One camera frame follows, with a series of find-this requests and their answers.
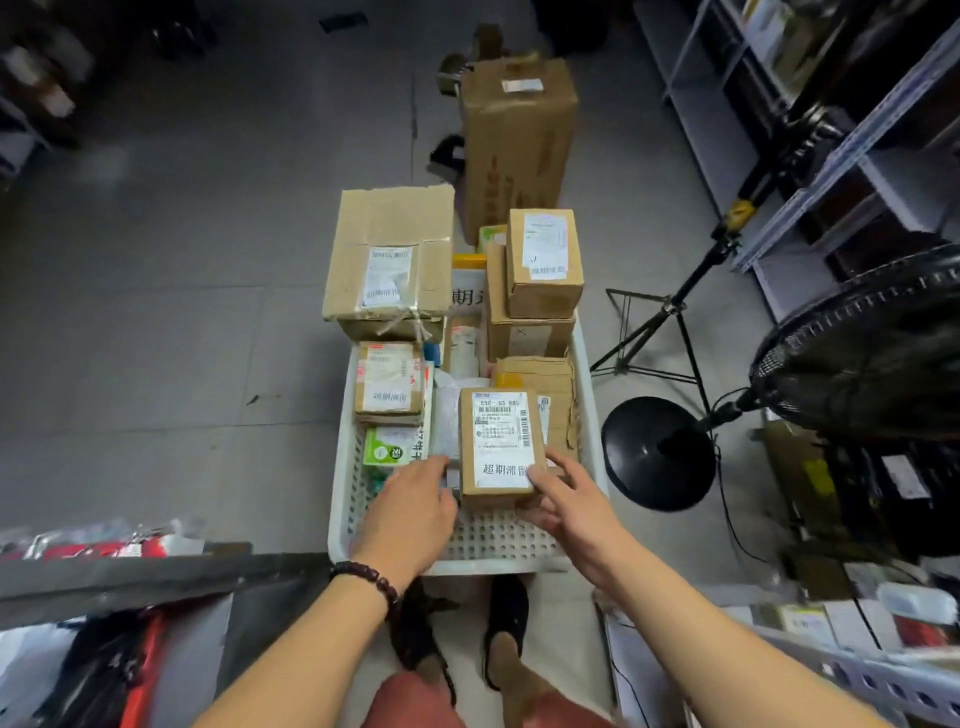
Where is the small box with label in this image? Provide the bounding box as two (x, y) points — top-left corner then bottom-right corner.
(506, 208), (586, 320)

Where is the person's right forearm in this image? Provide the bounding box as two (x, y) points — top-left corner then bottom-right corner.
(599, 554), (894, 728)

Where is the black bin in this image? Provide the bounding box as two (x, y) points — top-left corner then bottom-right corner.
(536, 0), (609, 54)

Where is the squarish white-label cardboard box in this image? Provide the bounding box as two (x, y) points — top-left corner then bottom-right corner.
(485, 239), (577, 364)

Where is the person's left hand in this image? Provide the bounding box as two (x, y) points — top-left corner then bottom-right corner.
(348, 455), (460, 594)

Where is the dark green cardboard box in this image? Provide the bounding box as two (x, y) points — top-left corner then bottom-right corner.
(337, 314), (445, 345)

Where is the white perforated metal rack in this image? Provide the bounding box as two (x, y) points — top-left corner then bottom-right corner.
(738, 599), (960, 728)

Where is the black standing fan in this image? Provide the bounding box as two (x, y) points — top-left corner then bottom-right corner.
(601, 243), (960, 514)

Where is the grey bubble mailer parcel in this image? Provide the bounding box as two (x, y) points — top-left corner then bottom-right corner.
(431, 374), (493, 463)

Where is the corrugated parcel yellow tape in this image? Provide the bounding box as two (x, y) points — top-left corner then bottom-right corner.
(492, 356), (581, 470)

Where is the dark cluttered goods pile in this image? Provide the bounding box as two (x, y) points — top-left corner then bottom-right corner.
(0, 0), (219, 151)

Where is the grey metal rack frame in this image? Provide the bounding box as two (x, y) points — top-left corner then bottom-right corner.
(0, 543), (335, 728)

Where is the taped brown parcel long label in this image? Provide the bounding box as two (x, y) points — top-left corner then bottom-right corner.
(442, 322), (485, 380)

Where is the person's right hand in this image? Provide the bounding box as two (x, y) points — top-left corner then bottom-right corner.
(515, 448), (639, 594)

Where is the white flat board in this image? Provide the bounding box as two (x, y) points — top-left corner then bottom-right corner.
(596, 584), (714, 728)

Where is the white plastic basket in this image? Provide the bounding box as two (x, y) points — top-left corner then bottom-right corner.
(327, 318), (610, 577)

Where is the white storage rack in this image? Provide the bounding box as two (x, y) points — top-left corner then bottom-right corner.
(633, 0), (960, 320)

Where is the black floor object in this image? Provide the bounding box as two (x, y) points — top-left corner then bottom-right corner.
(428, 134), (466, 185)

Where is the white paper sign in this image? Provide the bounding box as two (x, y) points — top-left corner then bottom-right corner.
(449, 268), (489, 316)

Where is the person's red trouser leg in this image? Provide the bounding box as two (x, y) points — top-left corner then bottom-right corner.
(359, 671), (466, 728)
(517, 686), (624, 728)

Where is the dark bead bracelet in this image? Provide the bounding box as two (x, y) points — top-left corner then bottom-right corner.
(329, 560), (401, 620)

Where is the string-tied cardboard parcel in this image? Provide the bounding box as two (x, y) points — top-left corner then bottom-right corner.
(322, 185), (457, 324)

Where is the person's black shoe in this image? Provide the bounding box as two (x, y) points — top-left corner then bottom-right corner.
(482, 575), (531, 691)
(393, 581), (459, 706)

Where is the black tripod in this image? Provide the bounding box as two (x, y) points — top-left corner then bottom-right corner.
(590, 112), (849, 414)

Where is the olive brown box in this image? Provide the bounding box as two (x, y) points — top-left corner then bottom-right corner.
(764, 419), (845, 538)

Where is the person's left forearm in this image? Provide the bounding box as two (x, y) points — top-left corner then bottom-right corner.
(191, 573), (399, 728)

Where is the black machine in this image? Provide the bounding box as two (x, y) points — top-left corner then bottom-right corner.
(824, 434), (960, 560)

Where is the grey floor item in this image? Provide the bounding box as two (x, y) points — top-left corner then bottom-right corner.
(437, 52), (470, 99)

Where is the red plastic tray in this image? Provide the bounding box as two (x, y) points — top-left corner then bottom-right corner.
(119, 611), (166, 728)

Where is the small yellowish box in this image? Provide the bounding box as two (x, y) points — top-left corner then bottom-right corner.
(776, 603), (838, 646)

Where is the tall printed floor carton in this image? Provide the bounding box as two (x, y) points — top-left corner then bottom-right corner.
(458, 56), (580, 245)

